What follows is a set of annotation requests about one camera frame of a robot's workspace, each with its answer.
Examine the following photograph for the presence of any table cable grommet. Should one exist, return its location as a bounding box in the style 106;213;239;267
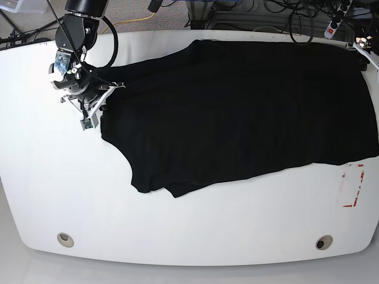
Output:
316;235;333;250
57;233;74;248

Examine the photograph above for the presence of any red tape rectangle marking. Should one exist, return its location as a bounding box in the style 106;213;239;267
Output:
339;163;365;208

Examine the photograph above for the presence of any clear plastic storage box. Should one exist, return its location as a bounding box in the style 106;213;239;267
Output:
0;0;47;14

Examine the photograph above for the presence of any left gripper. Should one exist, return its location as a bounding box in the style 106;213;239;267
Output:
353;37;378;71

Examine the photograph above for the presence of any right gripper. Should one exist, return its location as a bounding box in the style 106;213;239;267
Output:
49;49;126;117

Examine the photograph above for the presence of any left table cable grommet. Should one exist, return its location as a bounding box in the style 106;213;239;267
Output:
57;233;74;248

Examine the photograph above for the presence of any black tripod stand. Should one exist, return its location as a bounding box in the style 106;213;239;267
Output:
1;11;63;50

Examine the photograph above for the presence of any black T-shirt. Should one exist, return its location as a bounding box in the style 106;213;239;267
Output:
101;40;378;198

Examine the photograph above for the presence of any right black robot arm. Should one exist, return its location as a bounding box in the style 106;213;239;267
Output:
49;1;123;119

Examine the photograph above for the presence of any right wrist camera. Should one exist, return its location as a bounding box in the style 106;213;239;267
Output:
81;115;99;131

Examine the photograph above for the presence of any right table cable grommet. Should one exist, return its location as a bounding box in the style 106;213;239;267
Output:
316;235;333;250

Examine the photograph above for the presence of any white power strip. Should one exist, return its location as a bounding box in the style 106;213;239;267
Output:
324;0;353;39

